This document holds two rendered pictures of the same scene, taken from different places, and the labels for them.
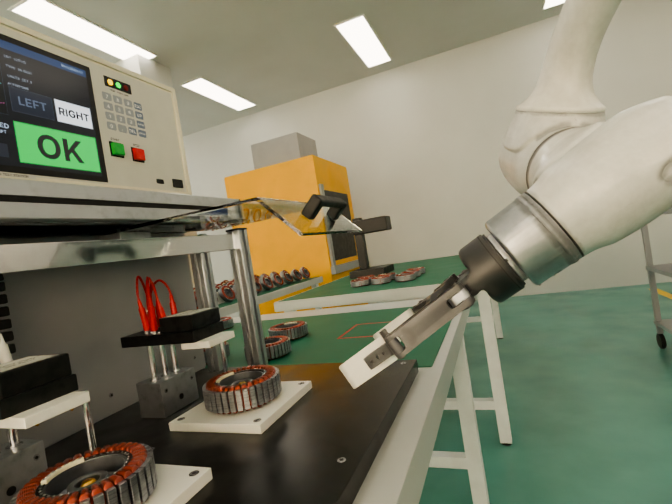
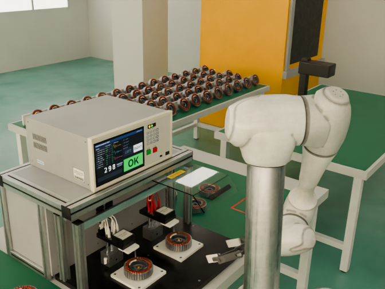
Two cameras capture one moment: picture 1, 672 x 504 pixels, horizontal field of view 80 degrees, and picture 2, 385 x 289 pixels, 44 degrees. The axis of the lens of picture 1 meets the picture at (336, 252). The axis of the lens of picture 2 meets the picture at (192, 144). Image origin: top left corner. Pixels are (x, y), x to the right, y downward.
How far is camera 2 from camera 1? 1.44 m
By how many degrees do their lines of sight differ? 25
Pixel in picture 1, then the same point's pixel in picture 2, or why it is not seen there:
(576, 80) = (302, 198)
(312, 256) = (268, 57)
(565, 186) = not seen: hidden behind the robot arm
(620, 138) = (285, 236)
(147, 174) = (157, 155)
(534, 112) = (289, 200)
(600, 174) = not seen: hidden behind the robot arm
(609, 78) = not seen: outside the picture
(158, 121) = (164, 130)
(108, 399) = (130, 225)
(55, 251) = (131, 200)
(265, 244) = (228, 31)
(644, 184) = (285, 250)
